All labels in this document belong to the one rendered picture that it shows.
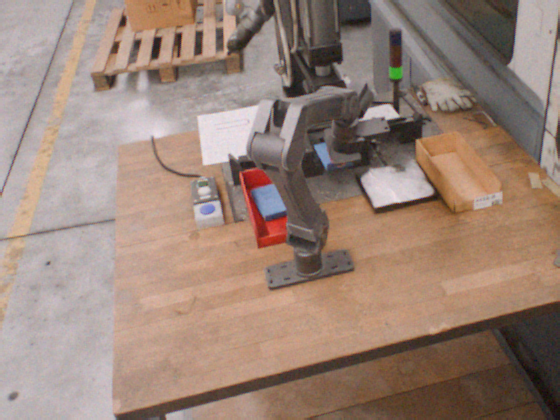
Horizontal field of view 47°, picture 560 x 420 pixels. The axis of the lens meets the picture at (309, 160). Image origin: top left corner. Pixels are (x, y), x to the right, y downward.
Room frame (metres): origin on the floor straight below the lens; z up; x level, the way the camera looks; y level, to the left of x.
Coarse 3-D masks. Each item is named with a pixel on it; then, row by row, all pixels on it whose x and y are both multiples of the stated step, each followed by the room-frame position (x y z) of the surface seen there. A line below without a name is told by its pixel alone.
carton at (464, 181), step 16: (416, 144) 1.45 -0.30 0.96; (432, 144) 1.46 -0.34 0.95; (448, 144) 1.47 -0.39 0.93; (464, 144) 1.42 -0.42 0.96; (416, 160) 1.45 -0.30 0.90; (432, 160) 1.35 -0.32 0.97; (448, 160) 1.43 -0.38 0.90; (464, 160) 1.41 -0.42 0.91; (480, 160) 1.33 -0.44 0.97; (432, 176) 1.34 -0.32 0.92; (448, 176) 1.36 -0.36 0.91; (464, 176) 1.35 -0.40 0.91; (480, 176) 1.32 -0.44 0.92; (448, 192) 1.24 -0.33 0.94; (464, 192) 1.28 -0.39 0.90; (480, 192) 1.28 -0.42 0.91; (496, 192) 1.23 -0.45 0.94; (464, 208) 1.21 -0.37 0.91
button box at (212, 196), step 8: (152, 136) 1.74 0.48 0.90; (152, 144) 1.68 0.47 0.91; (160, 160) 1.58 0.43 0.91; (168, 168) 1.53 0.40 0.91; (184, 176) 1.49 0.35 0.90; (192, 176) 1.48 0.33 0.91; (200, 176) 1.47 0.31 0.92; (192, 184) 1.41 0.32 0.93; (192, 192) 1.37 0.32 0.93; (216, 192) 1.36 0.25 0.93; (200, 200) 1.34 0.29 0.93; (208, 200) 1.34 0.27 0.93; (216, 200) 1.34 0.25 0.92
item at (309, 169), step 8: (368, 144) 1.46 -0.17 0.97; (360, 152) 1.45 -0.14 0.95; (368, 152) 1.46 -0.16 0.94; (304, 160) 1.42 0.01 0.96; (312, 160) 1.43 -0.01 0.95; (368, 160) 1.46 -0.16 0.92; (304, 168) 1.42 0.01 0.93; (312, 168) 1.43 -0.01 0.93; (320, 168) 1.43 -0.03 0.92; (304, 176) 1.42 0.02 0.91; (312, 176) 1.43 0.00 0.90
